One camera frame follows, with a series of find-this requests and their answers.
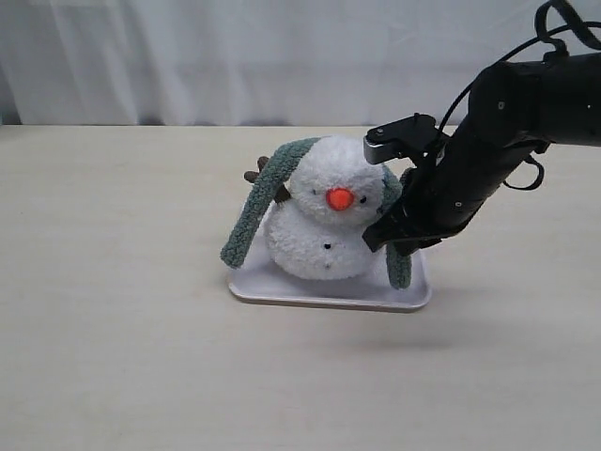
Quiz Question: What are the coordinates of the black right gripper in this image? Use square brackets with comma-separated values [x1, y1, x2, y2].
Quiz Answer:
[362, 159, 498, 257]

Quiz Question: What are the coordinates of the white plush snowman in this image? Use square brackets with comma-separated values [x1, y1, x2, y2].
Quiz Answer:
[241, 134, 409, 282]

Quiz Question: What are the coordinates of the green knitted scarf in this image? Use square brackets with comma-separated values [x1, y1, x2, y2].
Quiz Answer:
[220, 139, 414, 291]

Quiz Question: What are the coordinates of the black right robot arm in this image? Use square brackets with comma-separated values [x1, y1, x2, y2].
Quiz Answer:
[362, 53, 600, 255]

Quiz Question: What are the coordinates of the white rectangular tray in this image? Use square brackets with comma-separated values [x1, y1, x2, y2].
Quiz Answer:
[226, 242, 432, 313]

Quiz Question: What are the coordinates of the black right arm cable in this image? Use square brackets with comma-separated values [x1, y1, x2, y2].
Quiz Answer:
[422, 0, 601, 192]

